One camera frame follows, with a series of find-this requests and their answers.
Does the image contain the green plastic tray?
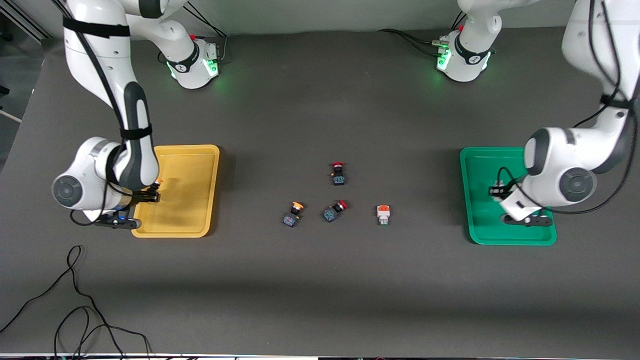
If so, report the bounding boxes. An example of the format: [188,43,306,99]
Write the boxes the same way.
[459,146,557,246]

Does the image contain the yellow plastic tray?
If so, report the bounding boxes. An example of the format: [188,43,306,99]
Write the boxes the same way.
[131,144,221,238]

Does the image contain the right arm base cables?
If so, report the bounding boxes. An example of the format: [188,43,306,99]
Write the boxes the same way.
[186,4,229,65]

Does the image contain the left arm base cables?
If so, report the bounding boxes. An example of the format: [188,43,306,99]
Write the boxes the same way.
[377,10,468,57]

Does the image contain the loose black table cable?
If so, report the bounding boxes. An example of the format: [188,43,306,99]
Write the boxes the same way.
[0,244,153,360]

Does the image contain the aluminium frame rail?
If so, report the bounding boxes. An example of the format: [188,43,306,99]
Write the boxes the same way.
[0,0,51,41]

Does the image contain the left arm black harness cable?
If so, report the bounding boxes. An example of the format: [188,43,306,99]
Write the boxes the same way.
[492,0,640,216]

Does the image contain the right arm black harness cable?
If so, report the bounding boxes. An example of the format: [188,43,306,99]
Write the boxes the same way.
[50,0,138,226]

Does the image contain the dark grey table mat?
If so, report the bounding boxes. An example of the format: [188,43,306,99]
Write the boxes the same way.
[0,27,640,358]

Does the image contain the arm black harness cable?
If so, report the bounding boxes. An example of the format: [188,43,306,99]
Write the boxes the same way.
[50,0,138,226]
[492,0,640,216]

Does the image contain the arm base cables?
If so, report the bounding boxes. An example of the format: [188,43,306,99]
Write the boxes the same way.
[186,4,229,65]
[377,10,468,57]

